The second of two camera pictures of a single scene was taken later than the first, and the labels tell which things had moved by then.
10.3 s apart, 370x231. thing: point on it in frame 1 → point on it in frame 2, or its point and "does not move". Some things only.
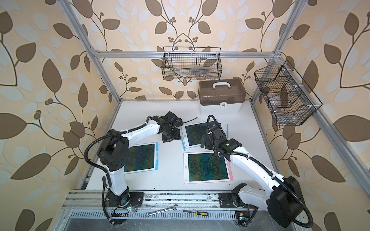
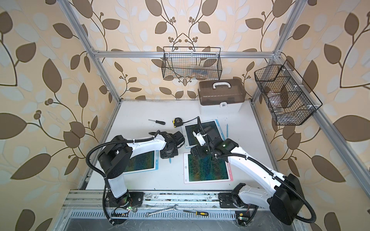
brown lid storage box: x=220 y=96 does not move
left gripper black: x=177 y=136 → x=165 y=156
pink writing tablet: x=202 y=167 does not move
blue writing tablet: x=142 y=158 does not move
